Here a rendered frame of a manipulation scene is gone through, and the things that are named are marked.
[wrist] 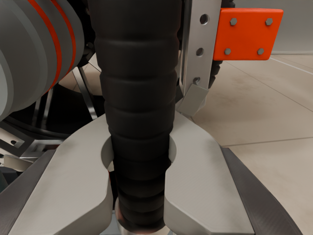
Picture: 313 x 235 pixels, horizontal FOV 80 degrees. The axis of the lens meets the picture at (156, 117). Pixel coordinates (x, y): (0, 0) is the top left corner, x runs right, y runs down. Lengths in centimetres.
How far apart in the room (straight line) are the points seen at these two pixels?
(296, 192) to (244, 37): 113
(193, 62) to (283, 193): 111
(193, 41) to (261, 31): 10
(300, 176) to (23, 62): 145
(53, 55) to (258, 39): 27
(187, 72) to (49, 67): 19
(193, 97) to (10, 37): 25
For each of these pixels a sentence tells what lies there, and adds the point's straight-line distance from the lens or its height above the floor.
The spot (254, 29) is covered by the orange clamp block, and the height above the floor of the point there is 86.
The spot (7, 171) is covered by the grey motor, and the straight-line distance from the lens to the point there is 78.
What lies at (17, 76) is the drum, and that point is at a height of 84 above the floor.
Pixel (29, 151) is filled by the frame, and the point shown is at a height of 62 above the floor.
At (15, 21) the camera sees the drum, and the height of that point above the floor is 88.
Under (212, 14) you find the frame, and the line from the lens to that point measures 30.
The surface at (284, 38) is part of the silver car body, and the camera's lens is 77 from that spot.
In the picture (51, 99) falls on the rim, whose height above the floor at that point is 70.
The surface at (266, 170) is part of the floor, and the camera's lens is 140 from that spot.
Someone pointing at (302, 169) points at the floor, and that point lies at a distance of 154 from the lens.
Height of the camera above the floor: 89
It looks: 31 degrees down
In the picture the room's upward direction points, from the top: straight up
